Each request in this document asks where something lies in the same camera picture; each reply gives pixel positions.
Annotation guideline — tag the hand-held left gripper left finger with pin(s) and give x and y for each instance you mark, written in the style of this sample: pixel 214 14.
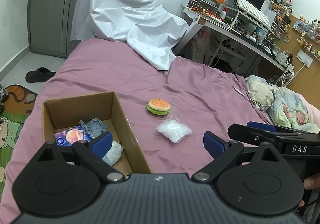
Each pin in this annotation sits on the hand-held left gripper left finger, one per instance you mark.
pixel 101 145

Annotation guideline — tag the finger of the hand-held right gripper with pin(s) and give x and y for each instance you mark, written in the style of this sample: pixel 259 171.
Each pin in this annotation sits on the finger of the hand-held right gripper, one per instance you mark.
pixel 255 135
pixel 261 126

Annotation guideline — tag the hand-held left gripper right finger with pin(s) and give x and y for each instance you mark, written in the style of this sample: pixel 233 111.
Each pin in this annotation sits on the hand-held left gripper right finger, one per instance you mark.
pixel 213 145

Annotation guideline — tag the white cloth bundle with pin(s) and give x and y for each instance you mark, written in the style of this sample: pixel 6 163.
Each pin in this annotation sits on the white cloth bundle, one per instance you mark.
pixel 115 151

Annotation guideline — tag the blue-grey plush toy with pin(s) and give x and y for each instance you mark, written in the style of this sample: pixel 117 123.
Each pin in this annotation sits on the blue-grey plush toy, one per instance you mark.
pixel 96 127

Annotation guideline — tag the purple tissue pack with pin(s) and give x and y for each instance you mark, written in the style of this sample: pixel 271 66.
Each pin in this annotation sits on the purple tissue pack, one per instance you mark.
pixel 72 137

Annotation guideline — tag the clear plastic bag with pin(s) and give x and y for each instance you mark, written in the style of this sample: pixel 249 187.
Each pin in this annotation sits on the clear plastic bag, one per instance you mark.
pixel 175 130

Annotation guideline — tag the brown cardboard box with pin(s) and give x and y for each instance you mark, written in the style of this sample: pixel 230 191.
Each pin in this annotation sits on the brown cardboard box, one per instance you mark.
pixel 75 111

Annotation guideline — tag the hamburger plush toy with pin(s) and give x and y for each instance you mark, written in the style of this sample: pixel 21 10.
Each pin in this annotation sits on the hamburger plush toy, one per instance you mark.
pixel 158 107

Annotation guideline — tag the person's right hand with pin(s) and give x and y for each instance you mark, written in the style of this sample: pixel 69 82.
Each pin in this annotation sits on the person's right hand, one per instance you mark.
pixel 313 182

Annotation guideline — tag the crumpled printed quilt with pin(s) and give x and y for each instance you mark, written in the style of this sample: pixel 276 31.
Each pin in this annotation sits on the crumpled printed quilt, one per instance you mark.
pixel 282 104

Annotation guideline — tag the pink bed sheet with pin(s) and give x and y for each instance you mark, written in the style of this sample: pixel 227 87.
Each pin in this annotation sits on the pink bed sheet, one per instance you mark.
pixel 112 68

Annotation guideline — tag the cartoon floor mat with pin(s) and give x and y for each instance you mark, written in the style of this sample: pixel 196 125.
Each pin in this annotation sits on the cartoon floor mat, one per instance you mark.
pixel 12 119

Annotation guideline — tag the black slippers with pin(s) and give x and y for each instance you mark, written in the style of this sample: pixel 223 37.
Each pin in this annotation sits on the black slippers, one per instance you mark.
pixel 40 75

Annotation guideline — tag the beige paper bag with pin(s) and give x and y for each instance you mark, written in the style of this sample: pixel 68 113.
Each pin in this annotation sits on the beige paper bag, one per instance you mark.
pixel 200 47

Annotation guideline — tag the clear drawer tower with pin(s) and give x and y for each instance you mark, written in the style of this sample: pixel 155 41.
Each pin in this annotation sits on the clear drawer tower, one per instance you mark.
pixel 280 26

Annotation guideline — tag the row of small figurines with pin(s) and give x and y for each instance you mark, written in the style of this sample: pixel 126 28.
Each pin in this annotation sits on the row of small figurines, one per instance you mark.
pixel 308 36

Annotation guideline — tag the clear desk shelf stand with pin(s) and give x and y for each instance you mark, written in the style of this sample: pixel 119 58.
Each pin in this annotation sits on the clear desk shelf stand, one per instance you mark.
pixel 246 23

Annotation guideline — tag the white desk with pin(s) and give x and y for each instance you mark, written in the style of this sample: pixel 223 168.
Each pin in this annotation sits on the white desk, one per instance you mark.
pixel 225 26

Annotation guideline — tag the white keyboard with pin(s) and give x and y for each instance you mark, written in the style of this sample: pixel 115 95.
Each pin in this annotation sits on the white keyboard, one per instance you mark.
pixel 252 12

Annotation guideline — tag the white bottle red cap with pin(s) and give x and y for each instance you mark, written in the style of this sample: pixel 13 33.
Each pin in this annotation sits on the white bottle red cap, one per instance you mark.
pixel 223 13

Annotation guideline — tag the orange round toy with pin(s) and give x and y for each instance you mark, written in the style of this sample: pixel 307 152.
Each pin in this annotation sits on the orange round toy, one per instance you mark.
pixel 220 0

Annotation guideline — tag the white dust cover sheet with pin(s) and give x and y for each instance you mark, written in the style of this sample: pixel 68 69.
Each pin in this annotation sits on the white dust cover sheet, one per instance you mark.
pixel 125 13

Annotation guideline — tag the grey door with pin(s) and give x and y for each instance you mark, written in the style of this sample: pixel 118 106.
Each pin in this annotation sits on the grey door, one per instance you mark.
pixel 52 13

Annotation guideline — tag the white wall socket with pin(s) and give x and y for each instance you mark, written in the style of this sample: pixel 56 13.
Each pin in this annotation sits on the white wall socket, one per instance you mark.
pixel 304 59

